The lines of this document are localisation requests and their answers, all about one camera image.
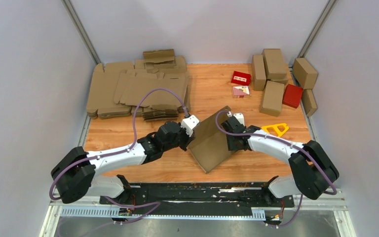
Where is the cardboard box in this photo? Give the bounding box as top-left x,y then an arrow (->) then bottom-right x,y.
302,89 -> 317,117
292,58 -> 318,89
251,54 -> 266,91
262,48 -> 287,80
260,81 -> 285,117
188,106 -> 235,173

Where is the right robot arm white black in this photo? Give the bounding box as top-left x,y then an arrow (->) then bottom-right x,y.
219,116 -> 340,206

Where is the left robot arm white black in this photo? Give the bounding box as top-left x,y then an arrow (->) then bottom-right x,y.
50,116 -> 199,204

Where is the pink puzzle box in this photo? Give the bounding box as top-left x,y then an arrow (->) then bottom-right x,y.
231,85 -> 251,98

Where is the folded cardboard box front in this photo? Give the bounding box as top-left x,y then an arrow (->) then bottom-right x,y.
260,81 -> 285,117

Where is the small red box with window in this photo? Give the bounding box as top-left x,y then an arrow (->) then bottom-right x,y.
230,71 -> 252,86

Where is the folded cardboard box top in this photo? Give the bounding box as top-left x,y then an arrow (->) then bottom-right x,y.
262,48 -> 287,80

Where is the flat cardboard stack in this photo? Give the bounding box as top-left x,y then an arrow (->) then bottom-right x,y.
86,49 -> 190,121

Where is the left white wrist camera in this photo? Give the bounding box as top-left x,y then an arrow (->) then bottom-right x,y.
181,115 -> 200,137

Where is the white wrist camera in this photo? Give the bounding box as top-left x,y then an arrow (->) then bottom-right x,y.
233,113 -> 245,126
181,115 -> 200,137

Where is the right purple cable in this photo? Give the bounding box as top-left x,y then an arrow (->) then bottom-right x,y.
215,110 -> 338,229

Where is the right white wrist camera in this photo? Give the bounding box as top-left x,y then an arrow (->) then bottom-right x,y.
233,113 -> 245,126

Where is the yellow triangular plastic frame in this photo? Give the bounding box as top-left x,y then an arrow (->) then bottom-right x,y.
261,123 -> 289,137

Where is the aluminium rail frame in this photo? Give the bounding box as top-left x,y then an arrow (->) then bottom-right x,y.
39,113 -> 357,237

